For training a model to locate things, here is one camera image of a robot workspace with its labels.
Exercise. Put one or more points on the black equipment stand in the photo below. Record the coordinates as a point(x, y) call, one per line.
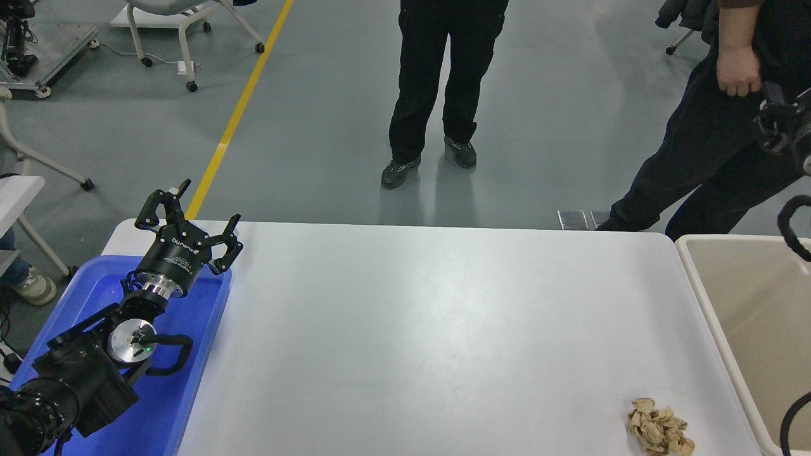
point(16, 38)

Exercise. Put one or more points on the white chair base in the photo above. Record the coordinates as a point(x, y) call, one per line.
point(38, 161)

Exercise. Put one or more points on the blue plastic tray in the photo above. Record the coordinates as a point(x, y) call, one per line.
point(190, 354)

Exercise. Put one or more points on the white side table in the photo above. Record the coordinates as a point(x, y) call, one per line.
point(16, 202)

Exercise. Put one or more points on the person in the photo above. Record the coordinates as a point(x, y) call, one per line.
point(709, 152)
point(31, 286)
point(437, 63)

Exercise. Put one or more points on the metal floor plate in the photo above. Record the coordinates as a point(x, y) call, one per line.
point(570, 219)
point(599, 216)

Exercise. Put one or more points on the large pale bin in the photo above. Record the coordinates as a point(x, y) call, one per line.
point(747, 316)

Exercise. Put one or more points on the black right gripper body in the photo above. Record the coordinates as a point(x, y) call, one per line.
point(803, 133)

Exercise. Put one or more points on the black office chair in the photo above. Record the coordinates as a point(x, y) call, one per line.
point(687, 16)

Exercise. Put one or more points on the white chair with casters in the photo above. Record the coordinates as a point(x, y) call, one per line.
point(184, 31)

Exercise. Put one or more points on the person's hand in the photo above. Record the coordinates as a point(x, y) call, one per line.
point(738, 71)

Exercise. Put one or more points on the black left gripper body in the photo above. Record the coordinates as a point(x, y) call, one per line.
point(177, 253)

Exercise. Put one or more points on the white flat board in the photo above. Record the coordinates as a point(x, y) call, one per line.
point(158, 18)

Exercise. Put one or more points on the crumpled tan paper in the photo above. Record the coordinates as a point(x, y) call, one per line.
point(659, 430)

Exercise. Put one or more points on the person's forearm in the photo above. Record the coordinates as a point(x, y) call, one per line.
point(740, 28)

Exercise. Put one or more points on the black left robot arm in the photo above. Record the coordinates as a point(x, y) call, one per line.
point(82, 373)

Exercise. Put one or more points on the grey metal wheeled platform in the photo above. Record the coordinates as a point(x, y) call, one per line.
point(54, 47)

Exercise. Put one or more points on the white power strip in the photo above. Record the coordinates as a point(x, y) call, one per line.
point(188, 67)

